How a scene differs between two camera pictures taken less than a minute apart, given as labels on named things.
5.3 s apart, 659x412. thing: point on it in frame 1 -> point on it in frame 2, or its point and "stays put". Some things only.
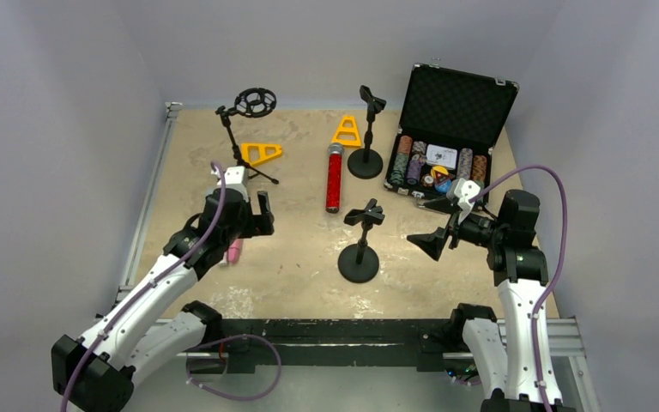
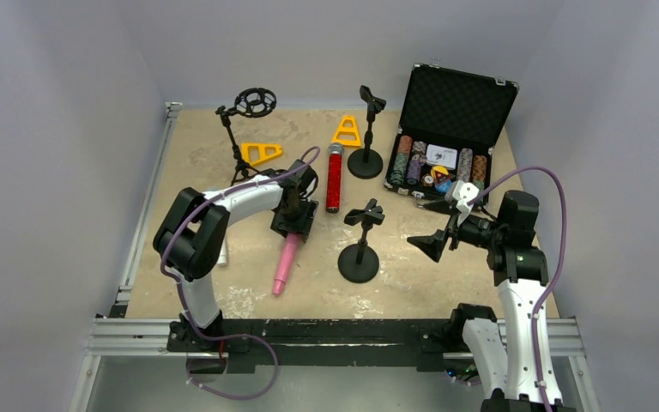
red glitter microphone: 335,172 stays put
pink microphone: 234,251 -> 289,251
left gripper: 257,221 -> 294,221
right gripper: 453,230 stays put
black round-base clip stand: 359,263 stays put
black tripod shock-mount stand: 251,103 stays put
